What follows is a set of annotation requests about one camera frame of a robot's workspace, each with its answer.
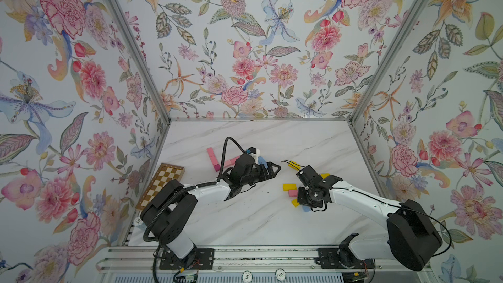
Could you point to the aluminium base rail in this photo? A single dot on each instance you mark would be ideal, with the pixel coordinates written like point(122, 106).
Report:
point(139, 259)

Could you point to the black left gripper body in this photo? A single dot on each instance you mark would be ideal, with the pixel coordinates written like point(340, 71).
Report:
point(254, 175)

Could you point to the yellow rectangular block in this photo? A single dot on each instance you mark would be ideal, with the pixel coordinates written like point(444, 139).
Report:
point(294, 165)

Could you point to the yellow upright block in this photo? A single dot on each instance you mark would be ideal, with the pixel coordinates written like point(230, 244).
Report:
point(289, 187)

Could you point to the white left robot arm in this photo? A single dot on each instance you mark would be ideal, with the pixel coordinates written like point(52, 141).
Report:
point(166, 216)

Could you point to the aluminium frame post right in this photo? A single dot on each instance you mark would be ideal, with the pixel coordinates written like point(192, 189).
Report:
point(394, 48)

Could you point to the light pink block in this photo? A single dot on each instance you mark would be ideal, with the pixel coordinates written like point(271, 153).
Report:
point(230, 162)

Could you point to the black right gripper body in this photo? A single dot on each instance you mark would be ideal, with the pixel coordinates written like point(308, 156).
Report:
point(305, 197)

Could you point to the aluminium frame post left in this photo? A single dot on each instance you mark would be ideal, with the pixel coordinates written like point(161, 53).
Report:
point(130, 43)

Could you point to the aluminium frame post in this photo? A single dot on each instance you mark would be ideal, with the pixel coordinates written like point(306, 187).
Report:
point(394, 48)
point(130, 43)

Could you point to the wooden chessboard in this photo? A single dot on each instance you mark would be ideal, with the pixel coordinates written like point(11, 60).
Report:
point(164, 174)

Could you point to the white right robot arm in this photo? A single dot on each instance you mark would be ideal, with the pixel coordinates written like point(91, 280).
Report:
point(408, 235)

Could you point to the light blue long block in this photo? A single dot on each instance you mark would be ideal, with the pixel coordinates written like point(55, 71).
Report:
point(262, 161)

